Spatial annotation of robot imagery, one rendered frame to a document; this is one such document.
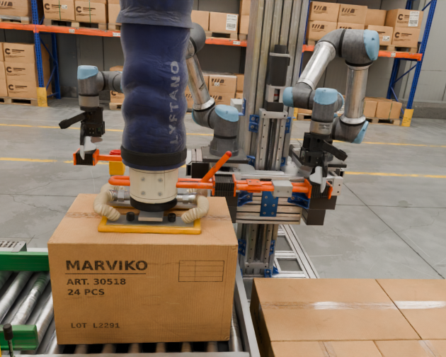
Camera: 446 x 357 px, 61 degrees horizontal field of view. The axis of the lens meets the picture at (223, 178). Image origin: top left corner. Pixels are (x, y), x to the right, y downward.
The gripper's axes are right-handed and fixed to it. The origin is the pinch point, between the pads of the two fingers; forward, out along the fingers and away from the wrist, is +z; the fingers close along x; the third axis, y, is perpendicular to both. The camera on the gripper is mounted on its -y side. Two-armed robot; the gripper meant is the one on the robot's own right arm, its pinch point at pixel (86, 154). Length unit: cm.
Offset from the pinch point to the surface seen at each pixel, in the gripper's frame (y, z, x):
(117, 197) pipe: 17.3, 7.0, -27.7
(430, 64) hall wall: 655, -30, 824
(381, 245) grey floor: 212, 109, 124
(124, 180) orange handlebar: 20.0, -0.1, -28.3
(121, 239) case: 22, 14, -45
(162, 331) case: 35, 49, -47
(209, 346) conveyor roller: 52, 54, -48
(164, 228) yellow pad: 35, 12, -40
